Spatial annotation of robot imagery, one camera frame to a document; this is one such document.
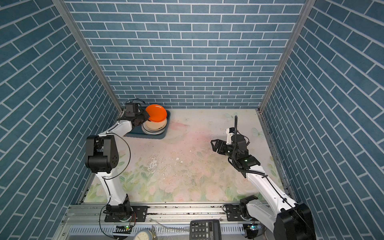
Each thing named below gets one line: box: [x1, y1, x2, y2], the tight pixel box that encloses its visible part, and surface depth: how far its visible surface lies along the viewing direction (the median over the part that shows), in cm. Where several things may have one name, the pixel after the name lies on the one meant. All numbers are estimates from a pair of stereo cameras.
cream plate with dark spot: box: [143, 118, 167, 131], surface depth 104 cm
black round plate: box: [141, 122, 168, 135], surface depth 104 cm
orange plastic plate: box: [145, 104, 168, 123], surface depth 107 cm
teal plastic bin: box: [124, 109, 171, 140], surface depth 104 cm
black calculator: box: [189, 219, 222, 240], surface depth 69 cm
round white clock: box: [133, 229, 153, 240], surface depth 66 cm
